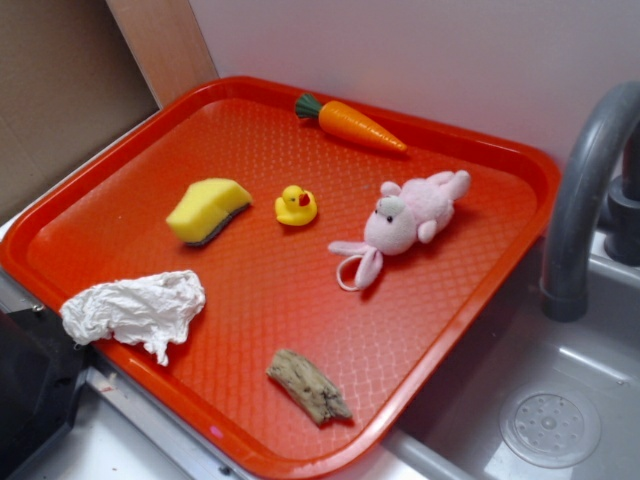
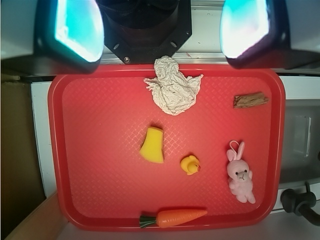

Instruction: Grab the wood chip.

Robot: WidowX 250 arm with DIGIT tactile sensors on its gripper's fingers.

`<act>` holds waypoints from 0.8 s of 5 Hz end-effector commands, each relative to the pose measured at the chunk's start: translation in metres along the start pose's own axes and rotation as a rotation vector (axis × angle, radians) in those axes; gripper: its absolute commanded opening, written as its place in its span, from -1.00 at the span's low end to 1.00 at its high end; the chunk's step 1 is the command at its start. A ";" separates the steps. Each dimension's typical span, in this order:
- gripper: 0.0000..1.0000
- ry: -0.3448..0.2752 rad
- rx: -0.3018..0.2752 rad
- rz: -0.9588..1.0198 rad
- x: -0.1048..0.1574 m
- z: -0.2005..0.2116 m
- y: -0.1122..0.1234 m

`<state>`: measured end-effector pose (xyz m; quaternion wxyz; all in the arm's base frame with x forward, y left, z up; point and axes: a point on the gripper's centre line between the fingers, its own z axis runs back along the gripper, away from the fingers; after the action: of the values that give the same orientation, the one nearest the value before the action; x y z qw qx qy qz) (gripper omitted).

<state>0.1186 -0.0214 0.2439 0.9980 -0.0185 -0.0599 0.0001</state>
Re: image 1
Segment brown wood chip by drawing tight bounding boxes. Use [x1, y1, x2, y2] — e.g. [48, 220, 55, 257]
[266, 349, 353, 426]

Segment red plastic tray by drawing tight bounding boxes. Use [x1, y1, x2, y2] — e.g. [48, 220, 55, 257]
[1, 77, 560, 479]

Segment yellow rubber duck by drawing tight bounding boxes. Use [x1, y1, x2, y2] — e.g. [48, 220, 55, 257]
[274, 185, 318, 226]

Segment pink plush bunny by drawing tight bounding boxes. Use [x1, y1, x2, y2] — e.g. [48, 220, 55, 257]
[329, 170, 471, 292]

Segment yellow sponge with scourer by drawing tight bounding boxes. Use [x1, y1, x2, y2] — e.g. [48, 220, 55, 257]
[166, 178, 253, 246]

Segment orange toy carrot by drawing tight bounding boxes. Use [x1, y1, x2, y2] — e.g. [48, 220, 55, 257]
[294, 93, 408, 153]

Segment crumpled white tissue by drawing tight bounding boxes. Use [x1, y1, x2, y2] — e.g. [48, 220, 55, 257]
[60, 270, 206, 367]

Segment light wooden board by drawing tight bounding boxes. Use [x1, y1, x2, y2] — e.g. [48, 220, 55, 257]
[107, 0, 219, 108]

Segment grey toy sink basin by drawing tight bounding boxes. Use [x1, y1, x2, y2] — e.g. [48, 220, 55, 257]
[384, 247, 639, 479]

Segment brown cardboard panel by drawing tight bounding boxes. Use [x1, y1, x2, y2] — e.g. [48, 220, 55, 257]
[1, 1, 157, 221]

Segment grey toy faucet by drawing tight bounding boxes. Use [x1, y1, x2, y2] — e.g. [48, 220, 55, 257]
[540, 81, 639, 322]

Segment black object at left edge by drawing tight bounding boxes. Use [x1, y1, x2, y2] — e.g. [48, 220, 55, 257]
[1, 307, 87, 479]

